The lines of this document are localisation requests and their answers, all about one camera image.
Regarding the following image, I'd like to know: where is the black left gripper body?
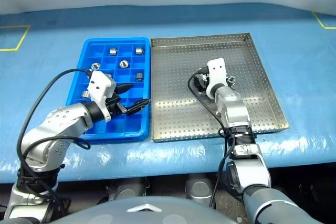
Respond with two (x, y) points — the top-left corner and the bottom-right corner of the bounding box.
(104, 93), (127, 116)

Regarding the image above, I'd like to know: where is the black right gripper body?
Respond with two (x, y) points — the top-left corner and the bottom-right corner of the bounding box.
(193, 73), (211, 94)

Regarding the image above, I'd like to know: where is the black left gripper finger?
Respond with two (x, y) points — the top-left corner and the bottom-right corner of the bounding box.
(114, 83), (134, 95)
(122, 98), (152, 116)

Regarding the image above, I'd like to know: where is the blue compartment tray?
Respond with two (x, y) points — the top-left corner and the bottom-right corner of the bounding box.
(65, 37), (152, 142)

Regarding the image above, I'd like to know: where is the perforated metal tray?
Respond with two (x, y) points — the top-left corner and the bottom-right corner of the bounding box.
(150, 33), (290, 143)

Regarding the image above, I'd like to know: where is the grey rounded shape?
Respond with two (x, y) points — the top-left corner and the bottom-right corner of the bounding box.
(184, 178), (215, 207)
(106, 179), (145, 200)

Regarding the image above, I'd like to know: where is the blue table cover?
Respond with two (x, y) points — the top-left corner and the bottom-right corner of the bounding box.
(0, 3), (336, 183)

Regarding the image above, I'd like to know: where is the grey robot torso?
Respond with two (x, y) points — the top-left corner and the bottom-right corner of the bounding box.
(49, 196), (247, 224)

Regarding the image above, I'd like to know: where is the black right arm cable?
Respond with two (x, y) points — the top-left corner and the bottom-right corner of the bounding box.
(187, 68), (234, 208)

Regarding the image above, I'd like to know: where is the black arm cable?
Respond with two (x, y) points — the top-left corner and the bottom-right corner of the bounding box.
(16, 68), (92, 198)
(187, 68), (234, 208)

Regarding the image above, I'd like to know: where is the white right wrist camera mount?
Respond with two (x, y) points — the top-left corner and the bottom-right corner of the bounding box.
(206, 58), (228, 99)

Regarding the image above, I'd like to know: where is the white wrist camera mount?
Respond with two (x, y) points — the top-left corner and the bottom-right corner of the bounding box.
(206, 58), (228, 99)
(87, 70), (117, 122)

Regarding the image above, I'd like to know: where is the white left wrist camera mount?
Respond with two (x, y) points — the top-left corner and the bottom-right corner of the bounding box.
(87, 70), (117, 122)

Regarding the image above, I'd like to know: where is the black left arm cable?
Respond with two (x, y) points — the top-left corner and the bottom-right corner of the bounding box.
(16, 68), (92, 198)

